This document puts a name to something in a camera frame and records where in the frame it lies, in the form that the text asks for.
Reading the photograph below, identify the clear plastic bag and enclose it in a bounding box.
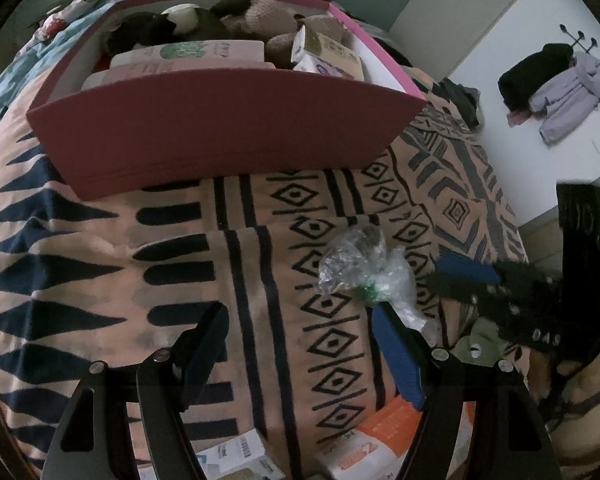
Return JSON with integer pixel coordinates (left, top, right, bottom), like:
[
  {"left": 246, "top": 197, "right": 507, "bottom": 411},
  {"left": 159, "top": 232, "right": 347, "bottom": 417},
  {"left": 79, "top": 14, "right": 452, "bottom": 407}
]
[{"left": 317, "top": 224, "right": 438, "bottom": 346}]

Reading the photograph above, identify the long white product box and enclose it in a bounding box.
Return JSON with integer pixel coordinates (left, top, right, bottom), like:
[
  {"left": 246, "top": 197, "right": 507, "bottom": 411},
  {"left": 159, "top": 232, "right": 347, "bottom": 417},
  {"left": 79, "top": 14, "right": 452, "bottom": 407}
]
[{"left": 136, "top": 428, "right": 286, "bottom": 480}]

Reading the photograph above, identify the peach black patterned blanket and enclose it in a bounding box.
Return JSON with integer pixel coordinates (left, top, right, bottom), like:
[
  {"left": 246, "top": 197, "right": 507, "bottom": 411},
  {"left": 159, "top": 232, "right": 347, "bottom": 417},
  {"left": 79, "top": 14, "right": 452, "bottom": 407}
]
[{"left": 0, "top": 79, "right": 524, "bottom": 479}]

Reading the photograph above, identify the brown knitted plush toy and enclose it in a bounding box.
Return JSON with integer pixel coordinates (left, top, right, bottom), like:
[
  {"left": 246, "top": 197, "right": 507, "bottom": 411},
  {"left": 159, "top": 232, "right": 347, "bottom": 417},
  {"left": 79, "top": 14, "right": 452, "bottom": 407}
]
[{"left": 102, "top": 0, "right": 251, "bottom": 56}]

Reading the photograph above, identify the white green-print lotion tube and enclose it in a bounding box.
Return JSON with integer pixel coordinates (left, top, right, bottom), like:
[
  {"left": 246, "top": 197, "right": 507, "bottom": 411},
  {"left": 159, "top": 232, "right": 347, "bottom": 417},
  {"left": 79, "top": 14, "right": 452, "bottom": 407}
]
[{"left": 110, "top": 39, "right": 265, "bottom": 68}]

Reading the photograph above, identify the pink lotion tube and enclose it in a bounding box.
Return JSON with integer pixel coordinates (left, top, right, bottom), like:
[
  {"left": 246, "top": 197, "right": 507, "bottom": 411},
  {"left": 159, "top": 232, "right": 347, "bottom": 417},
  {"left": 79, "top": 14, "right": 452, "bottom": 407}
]
[{"left": 81, "top": 58, "right": 275, "bottom": 90}]

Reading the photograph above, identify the blue floral duvet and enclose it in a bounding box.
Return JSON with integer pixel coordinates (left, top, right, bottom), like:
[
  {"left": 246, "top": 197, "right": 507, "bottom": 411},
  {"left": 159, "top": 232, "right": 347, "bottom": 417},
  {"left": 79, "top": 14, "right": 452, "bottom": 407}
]
[{"left": 0, "top": 0, "right": 311, "bottom": 156}]

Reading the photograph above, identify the black garment on hook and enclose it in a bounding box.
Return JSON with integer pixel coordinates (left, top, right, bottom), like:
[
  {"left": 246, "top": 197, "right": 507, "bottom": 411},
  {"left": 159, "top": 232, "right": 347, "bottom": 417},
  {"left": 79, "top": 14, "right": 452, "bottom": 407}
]
[{"left": 498, "top": 44, "right": 573, "bottom": 113}]

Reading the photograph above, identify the lilac hoodie on hook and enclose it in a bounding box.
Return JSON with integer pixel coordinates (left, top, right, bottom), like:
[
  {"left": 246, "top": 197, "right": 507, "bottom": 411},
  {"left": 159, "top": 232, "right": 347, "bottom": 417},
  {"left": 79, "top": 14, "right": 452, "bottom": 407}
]
[{"left": 507, "top": 51, "right": 600, "bottom": 146}]

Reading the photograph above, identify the small beige product box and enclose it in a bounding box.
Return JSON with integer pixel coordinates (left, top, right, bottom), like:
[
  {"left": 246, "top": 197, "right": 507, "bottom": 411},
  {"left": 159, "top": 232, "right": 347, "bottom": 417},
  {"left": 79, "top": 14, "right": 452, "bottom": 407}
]
[{"left": 290, "top": 25, "right": 365, "bottom": 81}]

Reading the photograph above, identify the pink knitted teddy bear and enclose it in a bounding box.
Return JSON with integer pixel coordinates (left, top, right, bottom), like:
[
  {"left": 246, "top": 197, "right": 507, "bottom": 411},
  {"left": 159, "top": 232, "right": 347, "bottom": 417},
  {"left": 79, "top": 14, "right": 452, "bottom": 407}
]
[{"left": 211, "top": 0, "right": 344, "bottom": 68}]

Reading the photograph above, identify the dark clothes pile by wall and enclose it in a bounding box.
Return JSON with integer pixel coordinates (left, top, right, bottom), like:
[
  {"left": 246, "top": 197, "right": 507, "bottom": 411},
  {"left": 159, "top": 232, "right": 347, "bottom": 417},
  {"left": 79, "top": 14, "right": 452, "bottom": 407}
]
[{"left": 438, "top": 78, "right": 481, "bottom": 130}]

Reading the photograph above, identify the pink cardboard box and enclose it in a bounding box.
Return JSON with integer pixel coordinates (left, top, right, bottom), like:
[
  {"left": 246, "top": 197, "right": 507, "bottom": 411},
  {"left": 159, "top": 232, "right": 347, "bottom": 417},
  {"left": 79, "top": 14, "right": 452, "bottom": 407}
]
[{"left": 27, "top": 0, "right": 426, "bottom": 200}]

